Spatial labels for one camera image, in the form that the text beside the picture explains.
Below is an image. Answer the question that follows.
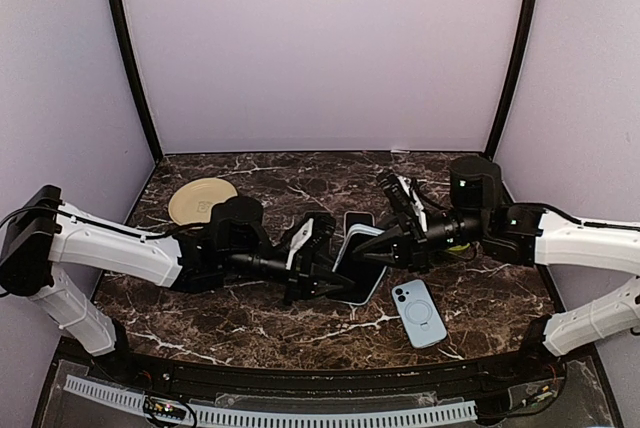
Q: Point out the beige ceramic plate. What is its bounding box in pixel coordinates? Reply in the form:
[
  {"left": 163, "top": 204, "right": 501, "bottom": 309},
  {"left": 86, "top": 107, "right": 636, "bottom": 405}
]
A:
[{"left": 168, "top": 178, "right": 238, "bottom": 225}]

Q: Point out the black phone light-blue edge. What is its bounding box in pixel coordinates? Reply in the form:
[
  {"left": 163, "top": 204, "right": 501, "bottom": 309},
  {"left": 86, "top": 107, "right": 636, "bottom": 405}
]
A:
[{"left": 343, "top": 211, "right": 376, "bottom": 235}]

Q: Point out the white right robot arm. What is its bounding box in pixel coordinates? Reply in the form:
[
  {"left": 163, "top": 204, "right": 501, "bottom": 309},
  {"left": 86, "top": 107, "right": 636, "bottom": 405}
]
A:
[{"left": 354, "top": 156, "right": 639, "bottom": 382}]

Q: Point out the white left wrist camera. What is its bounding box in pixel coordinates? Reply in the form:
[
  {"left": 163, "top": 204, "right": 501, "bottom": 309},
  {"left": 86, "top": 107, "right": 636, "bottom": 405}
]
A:
[{"left": 284, "top": 211, "right": 336, "bottom": 271}]

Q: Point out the purple-edged black phone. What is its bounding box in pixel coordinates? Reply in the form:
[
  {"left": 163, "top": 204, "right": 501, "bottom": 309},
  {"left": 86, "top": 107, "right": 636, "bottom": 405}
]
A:
[{"left": 303, "top": 212, "right": 335, "bottom": 250}]

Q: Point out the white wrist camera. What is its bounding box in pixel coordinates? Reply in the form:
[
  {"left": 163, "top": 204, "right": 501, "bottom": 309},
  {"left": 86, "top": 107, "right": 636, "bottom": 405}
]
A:
[
  {"left": 376, "top": 171, "right": 428, "bottom": 231},
  {"left": 284, "top": 211, "right": 336, "bottom": 271}
]

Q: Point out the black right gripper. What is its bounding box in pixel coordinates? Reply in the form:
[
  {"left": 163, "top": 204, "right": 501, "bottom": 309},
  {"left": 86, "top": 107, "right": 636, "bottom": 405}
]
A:
[{"left": 351, "top": 207, "right": 488, "bottom": 276}]

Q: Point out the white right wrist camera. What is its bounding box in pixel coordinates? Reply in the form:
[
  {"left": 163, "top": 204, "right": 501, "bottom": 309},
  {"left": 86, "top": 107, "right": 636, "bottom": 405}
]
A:
[{"left": 376, "top": 171, "right": 428, "bottom": 231}]

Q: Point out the white-backed phone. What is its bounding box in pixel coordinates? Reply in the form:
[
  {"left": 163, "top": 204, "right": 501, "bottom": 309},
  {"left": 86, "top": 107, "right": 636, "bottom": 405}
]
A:
[{"left": 335, "top": 232, "right": 386, "bottom": 303}]

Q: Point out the grey-blue phone case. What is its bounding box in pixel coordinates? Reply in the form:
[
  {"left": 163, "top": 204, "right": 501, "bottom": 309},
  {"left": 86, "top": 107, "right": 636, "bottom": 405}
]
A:
[{"left": 330, "top": 225, "right": 390, "bottom": 307}]

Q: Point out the black right frame post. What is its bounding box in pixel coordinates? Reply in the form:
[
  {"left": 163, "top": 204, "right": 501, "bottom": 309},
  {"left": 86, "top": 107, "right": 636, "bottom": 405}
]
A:
[{"left": 483, "top": 0, "right": 537, "bottom": 161}]

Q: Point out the black left frame post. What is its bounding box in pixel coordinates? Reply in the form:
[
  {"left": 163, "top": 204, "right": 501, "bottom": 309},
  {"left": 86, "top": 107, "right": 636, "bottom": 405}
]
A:
[{"left": 108, "top": 0, "right": 164, "bottom": 164}]

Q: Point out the lime green bowl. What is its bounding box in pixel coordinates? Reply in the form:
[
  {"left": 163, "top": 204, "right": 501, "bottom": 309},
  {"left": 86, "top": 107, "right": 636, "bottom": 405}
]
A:
[{"left": 447, "top": 244, "right": 471, "bottom": 254}]

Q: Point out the light blue phone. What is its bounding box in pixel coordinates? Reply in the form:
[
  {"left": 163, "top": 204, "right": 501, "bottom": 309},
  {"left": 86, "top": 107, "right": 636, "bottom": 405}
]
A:
[{"left": 391, "top": 279, "right": 448, "bottom": 349}]

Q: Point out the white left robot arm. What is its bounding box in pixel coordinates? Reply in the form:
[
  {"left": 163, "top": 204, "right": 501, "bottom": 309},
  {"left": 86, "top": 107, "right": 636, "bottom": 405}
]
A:
[{"left": 1, "top": 185, "right": 354, "bottom": 384}]

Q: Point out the black frame post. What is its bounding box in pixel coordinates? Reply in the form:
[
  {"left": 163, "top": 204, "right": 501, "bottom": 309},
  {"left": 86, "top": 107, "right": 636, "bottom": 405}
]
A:
[
  {"left": 483, "top": 0, "right": 537, "bottom": 161},
  {"left": 108, "top": 0, "right": 164, "bottom": 164}
]

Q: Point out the black front table rail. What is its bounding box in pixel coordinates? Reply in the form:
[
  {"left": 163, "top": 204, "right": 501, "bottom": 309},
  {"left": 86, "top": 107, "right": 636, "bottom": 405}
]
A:
[{"left": 54, "top": 332, "right": 596, "bottom": 402}]

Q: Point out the white slotted cable duct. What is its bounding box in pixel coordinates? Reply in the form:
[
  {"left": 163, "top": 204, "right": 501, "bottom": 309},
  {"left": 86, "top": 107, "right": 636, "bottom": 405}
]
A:
[{"left": 63, "top": 375, "right": 478, "bottom": 427}]

